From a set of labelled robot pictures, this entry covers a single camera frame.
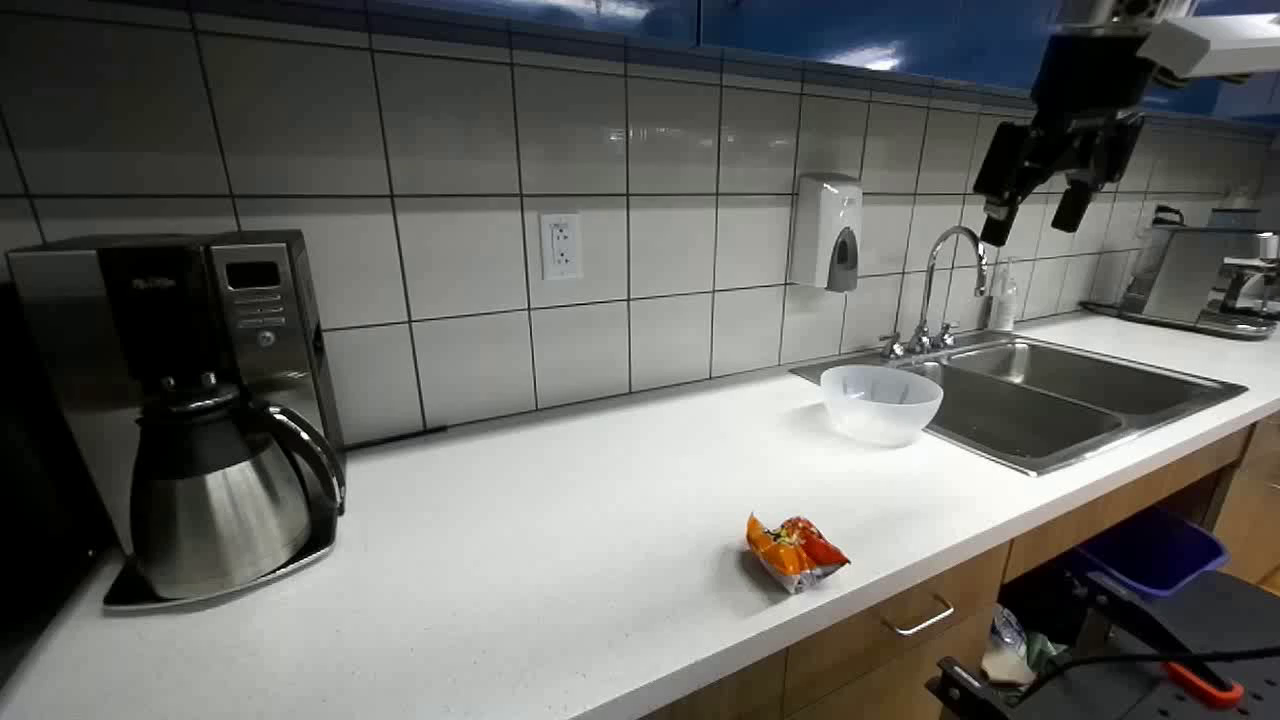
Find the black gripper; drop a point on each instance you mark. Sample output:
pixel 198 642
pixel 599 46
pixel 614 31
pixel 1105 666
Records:
pixel 1080 131

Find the orange snack packet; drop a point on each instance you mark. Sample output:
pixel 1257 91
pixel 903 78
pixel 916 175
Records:
pixel 794 552

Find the clear plastic bowl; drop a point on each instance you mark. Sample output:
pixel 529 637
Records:
pixel 878 404

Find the clear soap pump bottle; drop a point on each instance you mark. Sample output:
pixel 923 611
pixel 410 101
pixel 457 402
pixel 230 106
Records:
pixel 1001 312

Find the blue upper cabinets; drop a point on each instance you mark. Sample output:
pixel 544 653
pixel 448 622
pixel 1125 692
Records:
pixel 960 42

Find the steel espresso machine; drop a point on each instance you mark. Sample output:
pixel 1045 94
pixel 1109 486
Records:
pixel 1216 276

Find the stainless steel double sink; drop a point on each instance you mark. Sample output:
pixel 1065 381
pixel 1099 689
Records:
pixel 1040 404

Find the blue recycling bin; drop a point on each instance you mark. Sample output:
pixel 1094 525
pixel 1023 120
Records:
pixel 1154 552

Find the black stand with orange clamp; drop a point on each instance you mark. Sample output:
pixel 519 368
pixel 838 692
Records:
pixel 1205 653

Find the steel coffee carafe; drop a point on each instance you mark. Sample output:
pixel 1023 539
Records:
pixel 224 492

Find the black steel coffee maker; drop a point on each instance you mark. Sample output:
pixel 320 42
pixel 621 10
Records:
pixel 172 312

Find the white wall soap dispenser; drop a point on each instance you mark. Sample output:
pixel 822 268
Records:
pixel 825 234

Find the metal drawer handle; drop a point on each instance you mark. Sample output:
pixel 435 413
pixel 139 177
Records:
pixel 940 613

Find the white wall power outlet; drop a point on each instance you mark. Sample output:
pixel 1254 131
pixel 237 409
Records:
pixel 560 244

